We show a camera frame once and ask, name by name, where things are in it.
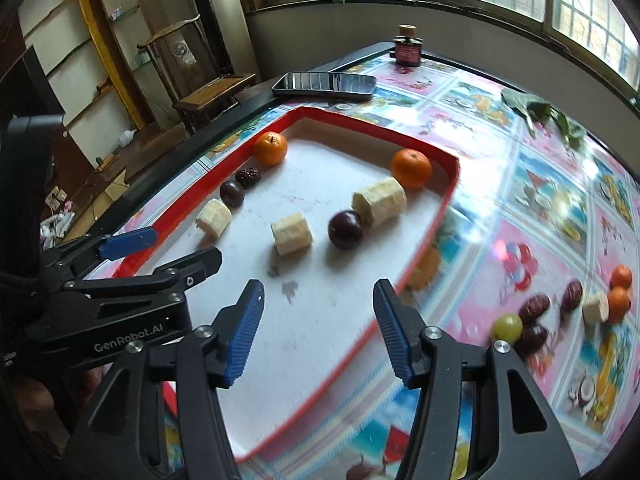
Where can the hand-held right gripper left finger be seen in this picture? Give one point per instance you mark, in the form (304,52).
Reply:
(245,332)

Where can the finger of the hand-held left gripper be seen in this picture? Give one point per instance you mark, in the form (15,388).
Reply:
(127,242)
(190,267)

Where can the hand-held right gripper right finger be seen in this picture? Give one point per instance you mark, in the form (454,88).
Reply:
(395,332)

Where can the peeled banana piece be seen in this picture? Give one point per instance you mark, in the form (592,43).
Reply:
(291,233)
(379,202)
(214,218)
(595,308)

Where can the red rimmed white tray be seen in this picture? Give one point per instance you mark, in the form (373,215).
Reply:
(310,300)

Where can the dark purple plum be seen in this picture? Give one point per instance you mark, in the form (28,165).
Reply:
(345,230)
(231,194)

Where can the dark red date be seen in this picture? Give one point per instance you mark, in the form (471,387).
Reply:
(245,176)
(531,341)
(534,307)
(571,296)

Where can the green grape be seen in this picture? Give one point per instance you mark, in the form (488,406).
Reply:
(506,328)

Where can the orange mandarin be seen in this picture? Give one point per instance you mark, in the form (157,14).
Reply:
(270,149)
(411,168)
(622,276)
(620,305)

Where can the pile of small white packets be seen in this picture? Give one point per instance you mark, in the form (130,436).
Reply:
(57,215)

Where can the white plastic bottle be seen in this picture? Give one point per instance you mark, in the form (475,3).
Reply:
(127,139)

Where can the wooden chair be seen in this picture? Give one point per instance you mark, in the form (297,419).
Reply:
(215,87)

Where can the black screen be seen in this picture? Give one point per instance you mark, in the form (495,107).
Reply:
(25,85)

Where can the white shelf unit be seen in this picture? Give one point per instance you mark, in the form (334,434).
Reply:
(55,40)

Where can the yellow pole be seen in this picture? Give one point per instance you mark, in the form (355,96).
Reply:
(95,25)

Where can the black smartphone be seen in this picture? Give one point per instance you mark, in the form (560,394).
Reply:
(325,84)

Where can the green leafy vegetable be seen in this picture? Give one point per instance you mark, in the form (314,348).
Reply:
(542,115)

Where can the red perfume bottle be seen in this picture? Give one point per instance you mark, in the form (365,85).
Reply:
(407,51)

